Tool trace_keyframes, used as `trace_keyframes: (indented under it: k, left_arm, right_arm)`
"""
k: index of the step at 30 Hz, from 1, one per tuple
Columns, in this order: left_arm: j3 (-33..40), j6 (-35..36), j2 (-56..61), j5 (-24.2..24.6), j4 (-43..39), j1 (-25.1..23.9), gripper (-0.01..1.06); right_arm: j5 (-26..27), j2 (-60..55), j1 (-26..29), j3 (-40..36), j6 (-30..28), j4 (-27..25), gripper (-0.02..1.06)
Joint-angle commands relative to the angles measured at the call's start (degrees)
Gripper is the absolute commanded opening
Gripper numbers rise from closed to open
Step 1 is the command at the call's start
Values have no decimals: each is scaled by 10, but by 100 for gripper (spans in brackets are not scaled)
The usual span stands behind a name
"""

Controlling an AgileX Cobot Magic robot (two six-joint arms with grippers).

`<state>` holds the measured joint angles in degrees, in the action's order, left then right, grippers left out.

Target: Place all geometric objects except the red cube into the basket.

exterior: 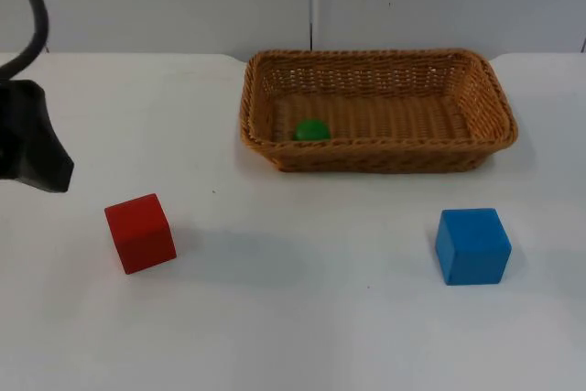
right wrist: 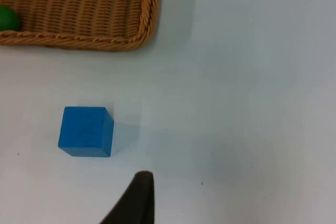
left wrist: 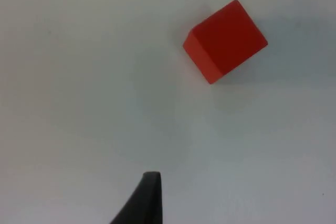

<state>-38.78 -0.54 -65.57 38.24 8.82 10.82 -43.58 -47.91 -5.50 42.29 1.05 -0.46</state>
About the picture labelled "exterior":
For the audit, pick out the blue cube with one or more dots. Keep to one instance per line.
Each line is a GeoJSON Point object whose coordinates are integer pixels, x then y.
{"type": "Point", "coordinates": [471, 246]}

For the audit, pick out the brown wicker basket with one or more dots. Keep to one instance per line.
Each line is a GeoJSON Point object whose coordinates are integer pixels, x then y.
{"type": "Point", "coordinates": [380, 153]}

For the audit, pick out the red cube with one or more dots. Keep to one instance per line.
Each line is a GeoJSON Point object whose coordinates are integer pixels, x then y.
{"type": "Point", "coordinates": [139, 233]}

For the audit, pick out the green ball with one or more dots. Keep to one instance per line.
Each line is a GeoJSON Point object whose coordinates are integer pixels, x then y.
{"type": "Point", "coordinates": [311, 130]}

